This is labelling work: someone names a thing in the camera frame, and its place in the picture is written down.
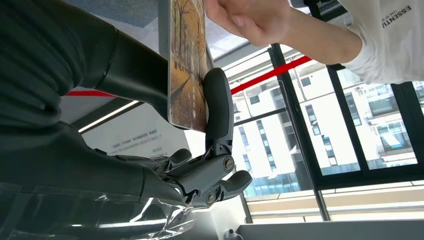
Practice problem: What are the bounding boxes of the person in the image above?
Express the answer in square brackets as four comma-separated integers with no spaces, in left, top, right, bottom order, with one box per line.
[204,0,424,85]

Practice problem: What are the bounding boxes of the white printed sign board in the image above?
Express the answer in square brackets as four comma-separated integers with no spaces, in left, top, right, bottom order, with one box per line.
[59,86,200,160]

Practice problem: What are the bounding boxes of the white building outside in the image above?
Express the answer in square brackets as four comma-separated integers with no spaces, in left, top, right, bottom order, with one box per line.
[231,46,424,200]

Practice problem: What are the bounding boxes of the clear plastic film wrap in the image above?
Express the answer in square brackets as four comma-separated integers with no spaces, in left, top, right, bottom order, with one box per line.
[0,181,200,240]

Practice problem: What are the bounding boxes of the small capped bottle top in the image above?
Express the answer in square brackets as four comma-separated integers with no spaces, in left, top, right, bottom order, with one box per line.
[223,228,244,240]

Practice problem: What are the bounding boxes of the grey window ledge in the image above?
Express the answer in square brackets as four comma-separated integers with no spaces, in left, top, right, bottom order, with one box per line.
[236,219,424,240]

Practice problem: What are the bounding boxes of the black window frame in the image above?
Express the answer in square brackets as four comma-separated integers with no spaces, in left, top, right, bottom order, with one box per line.
[231,0,424,223]

